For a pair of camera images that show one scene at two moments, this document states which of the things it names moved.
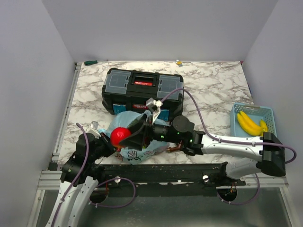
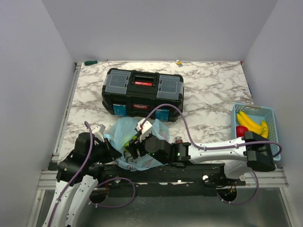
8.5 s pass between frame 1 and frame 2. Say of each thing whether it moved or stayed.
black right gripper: moved
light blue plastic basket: stayed
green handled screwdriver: stayed
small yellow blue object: stayed
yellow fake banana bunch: stayed
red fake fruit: moved
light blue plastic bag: moved
